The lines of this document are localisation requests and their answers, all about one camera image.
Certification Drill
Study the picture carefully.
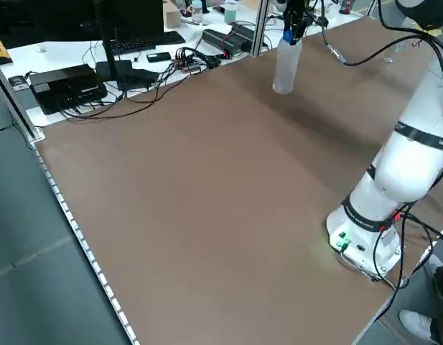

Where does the clear plastic jar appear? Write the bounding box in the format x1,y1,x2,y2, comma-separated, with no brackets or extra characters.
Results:
190,0,203,24

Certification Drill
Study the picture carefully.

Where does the green cup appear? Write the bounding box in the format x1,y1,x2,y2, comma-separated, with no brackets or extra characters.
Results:
224,0,238,24

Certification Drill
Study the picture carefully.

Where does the clear slim condiment bottle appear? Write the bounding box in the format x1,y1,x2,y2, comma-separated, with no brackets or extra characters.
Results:
383,39,405,65

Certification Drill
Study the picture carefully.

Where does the person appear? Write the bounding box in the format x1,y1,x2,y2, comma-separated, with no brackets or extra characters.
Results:
398,254,443,345

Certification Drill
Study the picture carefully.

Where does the clear drink bottle blue cap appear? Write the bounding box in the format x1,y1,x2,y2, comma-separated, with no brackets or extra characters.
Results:
271,30,303,95

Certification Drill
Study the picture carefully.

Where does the black power supply unit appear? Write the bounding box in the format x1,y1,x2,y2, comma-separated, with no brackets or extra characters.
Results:
202,22,258,57

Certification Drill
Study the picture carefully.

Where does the black keyboard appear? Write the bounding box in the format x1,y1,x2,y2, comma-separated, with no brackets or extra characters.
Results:
108,30,187,55

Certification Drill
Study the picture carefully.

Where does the aluminium frame post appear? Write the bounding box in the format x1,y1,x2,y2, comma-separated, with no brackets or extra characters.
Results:
251,0,271,57

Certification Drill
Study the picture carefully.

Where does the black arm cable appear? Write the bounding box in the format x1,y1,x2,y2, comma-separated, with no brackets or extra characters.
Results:
307,0,443,144

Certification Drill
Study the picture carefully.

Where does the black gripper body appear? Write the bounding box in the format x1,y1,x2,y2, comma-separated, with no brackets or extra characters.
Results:
284,0,308,26

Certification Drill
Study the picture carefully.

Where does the cardboard box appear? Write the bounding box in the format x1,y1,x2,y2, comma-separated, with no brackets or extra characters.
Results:
162,0,182,28

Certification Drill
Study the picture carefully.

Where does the black docking box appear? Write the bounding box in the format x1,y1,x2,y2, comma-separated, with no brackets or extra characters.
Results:
29,64,108,116

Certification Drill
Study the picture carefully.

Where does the black computer monitor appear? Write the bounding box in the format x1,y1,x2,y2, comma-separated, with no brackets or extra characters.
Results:
0,0,165,91

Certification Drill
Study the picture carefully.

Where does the black phone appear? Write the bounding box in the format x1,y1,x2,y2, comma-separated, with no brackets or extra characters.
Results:
146,51,172,63

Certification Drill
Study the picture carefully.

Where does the black desk cable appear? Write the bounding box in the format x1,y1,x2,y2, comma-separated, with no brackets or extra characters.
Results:
62,46,223,122

